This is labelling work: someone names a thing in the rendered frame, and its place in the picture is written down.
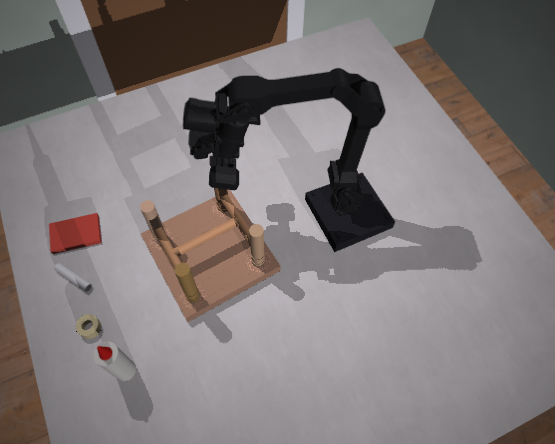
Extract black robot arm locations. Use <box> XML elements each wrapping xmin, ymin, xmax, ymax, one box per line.
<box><xmin>183</xmin><ymin>68</ymin><xmax>386</xmax><ymax>216</ymax></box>

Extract brown wooden stool legs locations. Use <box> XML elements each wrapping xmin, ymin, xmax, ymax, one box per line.
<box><xmin>140</xmin><ymin>188</ymin><xmax>265</xmax><ymax>303</ymax></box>

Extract white glue bottle with red cap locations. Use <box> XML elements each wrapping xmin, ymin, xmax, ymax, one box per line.
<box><xmin>93</xmin><ymin>341</ymin><xmax>136</xmax><ymax>381</ymax></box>

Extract flat red rectangular block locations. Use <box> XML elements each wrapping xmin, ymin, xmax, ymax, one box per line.
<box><xmin>49</xmin><ymin>213</ymin><xmax>102</xmax><ymax>254</ymax></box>

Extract beige tape roll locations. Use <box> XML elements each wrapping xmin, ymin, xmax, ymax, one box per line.
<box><xmin>76</xmin><ymin>314</ymin><xmax>101</xmax><ymax>339</ymax></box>

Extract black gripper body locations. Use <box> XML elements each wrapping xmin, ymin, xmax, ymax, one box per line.
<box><xmin>209</xmin><ymin>127</ymin><xmax>244</xmax><ymax>191</ymax></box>

